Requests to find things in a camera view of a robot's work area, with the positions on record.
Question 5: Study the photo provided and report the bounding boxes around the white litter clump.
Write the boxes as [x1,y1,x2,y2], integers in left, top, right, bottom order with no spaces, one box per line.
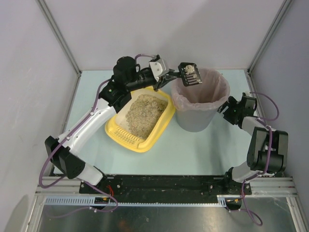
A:
[184,65,198,82]

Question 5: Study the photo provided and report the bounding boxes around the black slotted litter scoop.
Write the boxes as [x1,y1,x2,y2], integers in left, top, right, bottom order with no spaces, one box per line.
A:
[177,62,202,87]

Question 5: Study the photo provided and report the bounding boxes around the grey trash bin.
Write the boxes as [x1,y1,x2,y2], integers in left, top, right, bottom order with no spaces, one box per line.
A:
[176,110,217,132]

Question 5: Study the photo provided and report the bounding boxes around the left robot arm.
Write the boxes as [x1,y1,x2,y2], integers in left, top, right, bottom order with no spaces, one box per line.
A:
[45,55,182,186]

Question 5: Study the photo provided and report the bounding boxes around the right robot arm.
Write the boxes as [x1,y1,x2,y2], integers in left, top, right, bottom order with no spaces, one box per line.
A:
[209,94,288,195]

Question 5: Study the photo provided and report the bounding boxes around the beige cat litter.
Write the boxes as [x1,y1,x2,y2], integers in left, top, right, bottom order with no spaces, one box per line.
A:
[126,94,168,140]

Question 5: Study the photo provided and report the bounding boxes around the yellow litter box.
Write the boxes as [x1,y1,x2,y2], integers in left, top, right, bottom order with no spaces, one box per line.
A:
[105,87,175,153]

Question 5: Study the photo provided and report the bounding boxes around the pink plastic bin liner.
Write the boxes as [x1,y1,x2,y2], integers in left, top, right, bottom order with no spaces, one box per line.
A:
[171,69,230,112]

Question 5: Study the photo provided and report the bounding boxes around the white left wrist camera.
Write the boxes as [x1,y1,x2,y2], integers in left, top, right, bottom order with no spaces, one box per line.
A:
[149,55,169,82]

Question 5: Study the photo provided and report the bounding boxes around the grey slotted cable duct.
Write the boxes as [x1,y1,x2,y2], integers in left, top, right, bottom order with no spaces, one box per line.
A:
[44,196,241,207]

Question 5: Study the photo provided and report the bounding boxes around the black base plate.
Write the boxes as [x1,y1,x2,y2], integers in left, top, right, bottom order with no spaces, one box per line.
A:
[95,174,241,202]

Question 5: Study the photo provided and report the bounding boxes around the right aluminium frame post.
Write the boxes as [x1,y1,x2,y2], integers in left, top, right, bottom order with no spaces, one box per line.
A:
[247,0,294,74]

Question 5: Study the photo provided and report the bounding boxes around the aluminium frame post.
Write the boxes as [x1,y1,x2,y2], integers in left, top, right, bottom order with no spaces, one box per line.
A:
[36,0,81,74]
[247,0,294,74]

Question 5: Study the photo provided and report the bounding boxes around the left aluminium frame post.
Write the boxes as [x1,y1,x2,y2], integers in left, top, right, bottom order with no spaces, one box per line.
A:
[36,0,81,74]

